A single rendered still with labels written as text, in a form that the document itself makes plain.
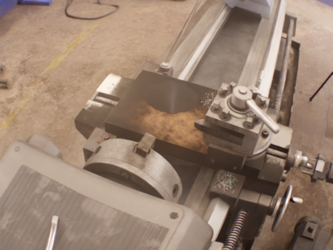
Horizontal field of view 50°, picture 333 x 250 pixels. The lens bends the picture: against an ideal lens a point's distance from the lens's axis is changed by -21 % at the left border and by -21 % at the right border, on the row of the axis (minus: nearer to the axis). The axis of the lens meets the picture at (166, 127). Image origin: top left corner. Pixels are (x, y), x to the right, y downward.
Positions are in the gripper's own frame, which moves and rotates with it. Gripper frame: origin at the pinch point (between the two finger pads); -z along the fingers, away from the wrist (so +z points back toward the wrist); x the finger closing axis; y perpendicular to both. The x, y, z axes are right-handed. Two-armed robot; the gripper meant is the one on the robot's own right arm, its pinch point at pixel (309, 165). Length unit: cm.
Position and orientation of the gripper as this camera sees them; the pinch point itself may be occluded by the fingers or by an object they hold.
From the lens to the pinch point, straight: 163.6
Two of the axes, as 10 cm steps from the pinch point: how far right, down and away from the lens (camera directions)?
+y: 2.1, 1.3, 9.7
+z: 9.3, 2.8, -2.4
